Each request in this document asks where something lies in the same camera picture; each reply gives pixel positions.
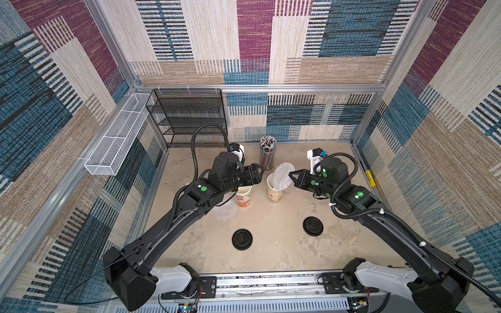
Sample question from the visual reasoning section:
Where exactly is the red patterned paper cup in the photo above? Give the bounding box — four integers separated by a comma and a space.
235, 186, 252, 208

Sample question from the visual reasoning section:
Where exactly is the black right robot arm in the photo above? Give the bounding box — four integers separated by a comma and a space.
288, 151, 500, 312

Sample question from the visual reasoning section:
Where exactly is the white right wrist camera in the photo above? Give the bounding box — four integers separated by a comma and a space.
307, 148, 327, 175

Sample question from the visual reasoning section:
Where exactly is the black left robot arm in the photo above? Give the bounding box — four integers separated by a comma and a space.
103, 134, 264, 312

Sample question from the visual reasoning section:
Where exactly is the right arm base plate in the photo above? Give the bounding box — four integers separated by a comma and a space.
317, 272, 380, 294

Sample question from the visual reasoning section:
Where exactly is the black wire shelf rack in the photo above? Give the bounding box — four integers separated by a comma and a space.
146, 89, 228, 148

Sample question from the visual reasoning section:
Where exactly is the black cup lid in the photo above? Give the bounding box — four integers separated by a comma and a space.
232, 229, 253, 250
303, 216, 324, 237

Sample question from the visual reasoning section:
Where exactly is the metal straw holder cup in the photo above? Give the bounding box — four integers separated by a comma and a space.
260, 135, 277, 170

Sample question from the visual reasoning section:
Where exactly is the white wire mesh basket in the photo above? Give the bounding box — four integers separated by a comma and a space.
84, 93, 150, 176

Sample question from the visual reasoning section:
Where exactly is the translucent leak-proof paper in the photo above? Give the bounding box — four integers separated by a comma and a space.
212, 200, 238, 220
271, 162, 296, 191

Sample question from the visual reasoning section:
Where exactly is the beige patterned paper cup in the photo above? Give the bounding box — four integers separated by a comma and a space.
266, 173, 283, 203

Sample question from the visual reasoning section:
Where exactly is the yellow marker on rail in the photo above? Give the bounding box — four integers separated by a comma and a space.
365, 170, 377, 188

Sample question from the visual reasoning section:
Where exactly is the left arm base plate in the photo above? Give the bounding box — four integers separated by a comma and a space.
160, 276, 217, 300

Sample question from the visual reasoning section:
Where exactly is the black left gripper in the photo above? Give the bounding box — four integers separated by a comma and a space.
222, 164, 266, 197

